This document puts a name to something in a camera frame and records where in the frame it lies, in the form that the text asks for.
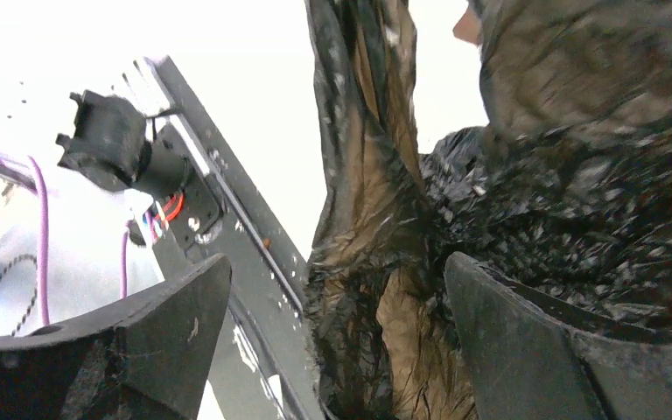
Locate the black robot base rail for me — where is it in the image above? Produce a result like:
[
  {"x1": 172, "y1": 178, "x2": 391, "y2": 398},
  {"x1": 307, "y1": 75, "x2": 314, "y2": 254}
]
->
[{"x1": 127, "y1": 57, "x2": 322, "y2": 419}]

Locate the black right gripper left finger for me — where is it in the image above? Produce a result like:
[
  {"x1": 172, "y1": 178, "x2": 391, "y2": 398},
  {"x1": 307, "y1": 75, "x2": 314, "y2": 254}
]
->
[{"x1": 0, "y1": 254, "x2": 232, "y2": 419}]

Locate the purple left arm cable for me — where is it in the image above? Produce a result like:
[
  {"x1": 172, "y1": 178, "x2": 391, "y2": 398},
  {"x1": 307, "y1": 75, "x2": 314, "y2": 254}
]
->
[{"x1": 0, "y1": 142, "x2": 131, "y2": 327}]

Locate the black trash bag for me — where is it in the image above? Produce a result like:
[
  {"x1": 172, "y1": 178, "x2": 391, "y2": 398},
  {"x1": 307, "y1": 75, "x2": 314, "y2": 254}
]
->
[{"x1": 304, "y1": 1, "x2": 672, "y2": 419}]

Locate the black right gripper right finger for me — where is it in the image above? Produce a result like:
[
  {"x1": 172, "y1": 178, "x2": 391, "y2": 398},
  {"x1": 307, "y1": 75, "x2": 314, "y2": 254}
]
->
[{"x1": 444, "y1": 252, "x2": 672, "y2": 419}]

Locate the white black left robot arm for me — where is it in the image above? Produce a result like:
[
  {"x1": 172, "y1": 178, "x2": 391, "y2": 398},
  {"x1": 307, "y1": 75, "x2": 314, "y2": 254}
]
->
[{"x1": 56, "y1": 90, "x2": 193, "y2": 200}]

